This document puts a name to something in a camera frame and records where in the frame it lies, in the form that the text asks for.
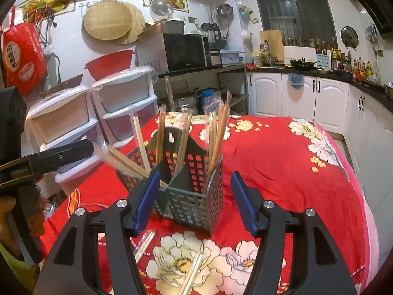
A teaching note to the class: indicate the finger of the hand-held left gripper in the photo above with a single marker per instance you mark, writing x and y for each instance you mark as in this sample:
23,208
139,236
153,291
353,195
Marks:
67,156

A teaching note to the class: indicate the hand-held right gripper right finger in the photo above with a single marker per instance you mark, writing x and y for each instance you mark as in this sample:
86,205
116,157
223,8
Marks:
242,202

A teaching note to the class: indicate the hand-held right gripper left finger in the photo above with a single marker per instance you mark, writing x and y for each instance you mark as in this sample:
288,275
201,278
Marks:
147,202

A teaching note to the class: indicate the wooden chopstick pair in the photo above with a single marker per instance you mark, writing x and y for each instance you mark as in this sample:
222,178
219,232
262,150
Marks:
140,141
192,273
222,135
212,141
160,135
129,166
184,138
144,247

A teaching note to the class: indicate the grey plastic utensil basket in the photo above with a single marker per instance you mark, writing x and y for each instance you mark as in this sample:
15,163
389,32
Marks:
190,202

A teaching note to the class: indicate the person's left hand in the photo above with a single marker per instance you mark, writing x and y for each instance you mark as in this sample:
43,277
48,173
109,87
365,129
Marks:
38,215

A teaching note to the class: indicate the red floral blanket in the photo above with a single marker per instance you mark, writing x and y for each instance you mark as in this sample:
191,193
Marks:
276,166

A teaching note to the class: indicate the brown wicker tray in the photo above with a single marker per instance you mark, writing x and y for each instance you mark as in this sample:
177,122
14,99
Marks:
61,87

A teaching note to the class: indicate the red shopping bag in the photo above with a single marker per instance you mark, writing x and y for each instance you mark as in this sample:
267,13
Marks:
24,55

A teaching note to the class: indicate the white plastic drawer unit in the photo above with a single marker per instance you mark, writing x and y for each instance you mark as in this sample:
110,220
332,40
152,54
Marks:
126,95

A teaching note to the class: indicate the red plastic basin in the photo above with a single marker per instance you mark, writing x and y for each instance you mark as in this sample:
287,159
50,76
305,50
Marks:
107,63

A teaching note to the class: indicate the steel cooking pot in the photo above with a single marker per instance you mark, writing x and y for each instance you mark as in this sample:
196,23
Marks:
185,103

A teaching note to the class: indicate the blue plastic jug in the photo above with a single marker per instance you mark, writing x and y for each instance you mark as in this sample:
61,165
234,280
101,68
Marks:
205,100

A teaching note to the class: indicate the metal kitchen shelf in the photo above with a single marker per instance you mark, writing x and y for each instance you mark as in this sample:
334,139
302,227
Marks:
227,80

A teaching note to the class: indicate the white kitchen cabinets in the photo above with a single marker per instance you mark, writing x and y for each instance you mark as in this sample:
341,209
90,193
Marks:
331,104

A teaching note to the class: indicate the blue bag on cabinet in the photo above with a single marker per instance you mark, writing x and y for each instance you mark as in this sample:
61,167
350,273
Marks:
295,80

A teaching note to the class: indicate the large round bamboo tray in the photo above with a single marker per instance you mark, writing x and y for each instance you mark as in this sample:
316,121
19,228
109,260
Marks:
107,20

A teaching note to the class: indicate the black wok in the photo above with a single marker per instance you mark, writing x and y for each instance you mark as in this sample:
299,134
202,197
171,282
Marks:
302,64

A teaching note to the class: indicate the steel faucet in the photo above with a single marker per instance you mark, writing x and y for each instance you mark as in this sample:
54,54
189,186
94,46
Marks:
266,52

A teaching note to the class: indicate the small round bamboo tray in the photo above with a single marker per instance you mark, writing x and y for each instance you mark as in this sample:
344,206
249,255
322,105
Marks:
138,21

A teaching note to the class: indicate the black microwave oven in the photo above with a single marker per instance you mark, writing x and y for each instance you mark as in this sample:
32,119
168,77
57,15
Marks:
181,52

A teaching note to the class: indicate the wooden cutting board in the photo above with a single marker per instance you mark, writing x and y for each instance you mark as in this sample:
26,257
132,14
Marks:
272,44

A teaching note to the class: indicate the light blue utensil holder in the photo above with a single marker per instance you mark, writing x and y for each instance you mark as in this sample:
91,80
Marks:
323,60

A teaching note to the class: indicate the black kitchen countertop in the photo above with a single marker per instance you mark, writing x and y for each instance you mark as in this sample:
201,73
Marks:
353,81

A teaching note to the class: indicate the black blender jug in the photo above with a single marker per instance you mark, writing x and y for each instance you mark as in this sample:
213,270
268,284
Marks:
210,33

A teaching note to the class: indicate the hanging glass lid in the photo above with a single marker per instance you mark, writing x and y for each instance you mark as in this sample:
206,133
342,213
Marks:
161,9

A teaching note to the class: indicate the row of condiment bottles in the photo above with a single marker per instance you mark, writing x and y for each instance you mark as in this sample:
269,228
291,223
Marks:
359,67

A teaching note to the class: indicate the hanging steel pots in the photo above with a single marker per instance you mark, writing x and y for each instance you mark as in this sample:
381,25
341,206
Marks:
225,13

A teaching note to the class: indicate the hanging steel pot lid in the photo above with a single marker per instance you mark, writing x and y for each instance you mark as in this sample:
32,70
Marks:
349,37

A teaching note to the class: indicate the dark framed window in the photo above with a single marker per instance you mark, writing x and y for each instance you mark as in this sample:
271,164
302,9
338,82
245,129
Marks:
294,9

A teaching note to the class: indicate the black range hood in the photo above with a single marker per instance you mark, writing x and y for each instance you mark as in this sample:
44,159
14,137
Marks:
374,0

